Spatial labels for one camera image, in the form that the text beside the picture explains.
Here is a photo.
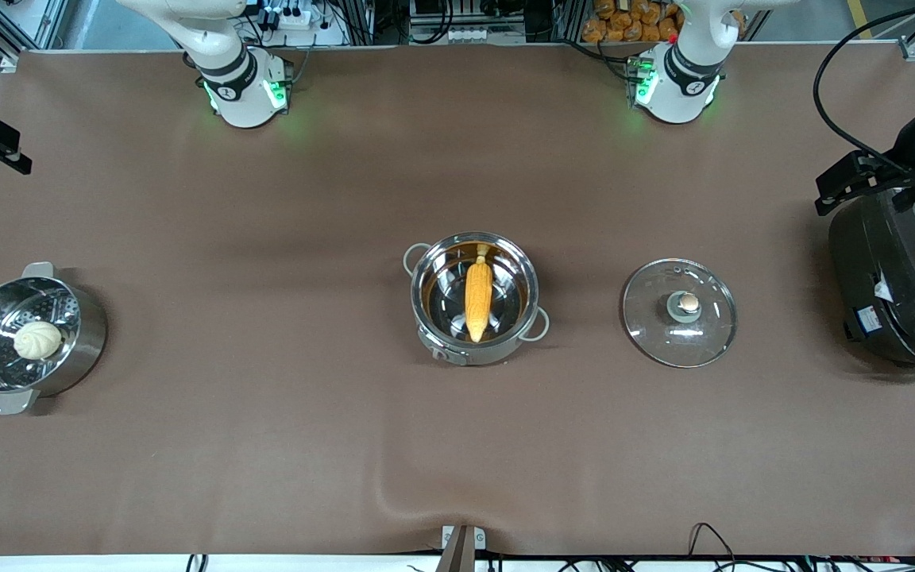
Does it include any yellow corn cob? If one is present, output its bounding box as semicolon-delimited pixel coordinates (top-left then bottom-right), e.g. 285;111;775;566
464;245;495;344

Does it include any round glass pot lid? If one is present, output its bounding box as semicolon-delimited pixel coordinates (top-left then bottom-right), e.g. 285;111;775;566
622;257;739;369

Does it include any steel steamer pot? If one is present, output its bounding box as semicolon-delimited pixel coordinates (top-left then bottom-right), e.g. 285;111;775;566
0;262;109;415

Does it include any brown table mat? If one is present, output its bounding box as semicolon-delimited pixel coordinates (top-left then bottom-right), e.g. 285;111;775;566
0;44;915;557

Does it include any orange toy food pile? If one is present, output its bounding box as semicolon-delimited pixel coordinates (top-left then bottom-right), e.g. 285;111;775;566
582;0;682;44

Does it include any white steamed bun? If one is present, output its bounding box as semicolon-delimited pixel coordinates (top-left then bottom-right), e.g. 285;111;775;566
14;321;64;361

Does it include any black rice cooker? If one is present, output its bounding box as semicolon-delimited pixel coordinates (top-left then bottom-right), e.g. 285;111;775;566
827;179;915;376

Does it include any steel pot with loop handles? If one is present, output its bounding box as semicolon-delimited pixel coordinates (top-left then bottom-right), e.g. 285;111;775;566
403;231;550;367

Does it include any grey metal table bracket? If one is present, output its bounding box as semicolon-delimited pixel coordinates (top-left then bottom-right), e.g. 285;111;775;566
440;524;488;572

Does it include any black looped floor cable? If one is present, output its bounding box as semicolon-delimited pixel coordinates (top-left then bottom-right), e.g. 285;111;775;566
688;522;738;561

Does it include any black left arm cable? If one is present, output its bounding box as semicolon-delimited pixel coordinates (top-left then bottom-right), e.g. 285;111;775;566
813;0;915;172

